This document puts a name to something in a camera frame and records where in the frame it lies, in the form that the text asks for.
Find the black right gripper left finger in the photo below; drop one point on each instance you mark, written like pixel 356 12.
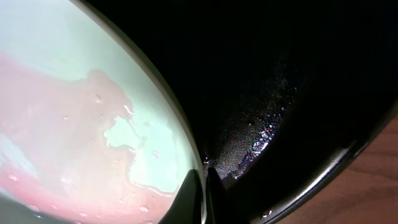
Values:
pixel 186 208

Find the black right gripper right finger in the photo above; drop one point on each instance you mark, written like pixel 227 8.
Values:
pixel 219 208

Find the mint green plate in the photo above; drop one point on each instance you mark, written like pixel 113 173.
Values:
pixel 90 131

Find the round black tray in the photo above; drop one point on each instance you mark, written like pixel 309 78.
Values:
pixel 280 96

